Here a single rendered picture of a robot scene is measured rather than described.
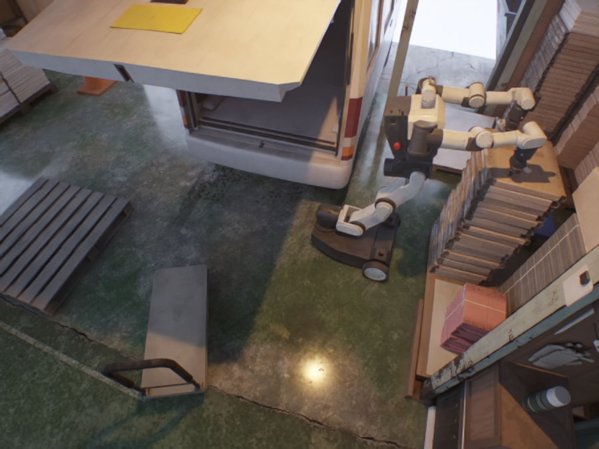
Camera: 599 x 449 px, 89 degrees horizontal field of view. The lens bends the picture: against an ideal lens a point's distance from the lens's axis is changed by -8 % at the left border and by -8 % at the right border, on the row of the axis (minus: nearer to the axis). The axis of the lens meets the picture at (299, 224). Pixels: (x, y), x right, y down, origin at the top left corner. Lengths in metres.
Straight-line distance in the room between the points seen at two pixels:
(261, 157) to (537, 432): 2.33
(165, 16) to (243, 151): 1.48
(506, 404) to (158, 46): 1.87
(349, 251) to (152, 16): 1.88
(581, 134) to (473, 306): 2.34
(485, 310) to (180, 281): 1.98
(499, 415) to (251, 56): 1.60
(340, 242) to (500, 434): 1.59
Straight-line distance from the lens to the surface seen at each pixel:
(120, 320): 2.75
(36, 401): 2.85
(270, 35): 1.29
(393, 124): 1.81
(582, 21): 3.67
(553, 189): 2.08
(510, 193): 2.01
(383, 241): 2.59
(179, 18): 1.48
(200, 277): 2.44
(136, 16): 1.59
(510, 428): 1.61
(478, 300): 2.24
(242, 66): 1.17
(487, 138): 1.72
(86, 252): 3.06
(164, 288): 2.49
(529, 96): 2.12
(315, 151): 2.68
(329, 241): 2.55
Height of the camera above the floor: 2.26
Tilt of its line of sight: 52 degrees down
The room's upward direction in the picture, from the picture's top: straight up
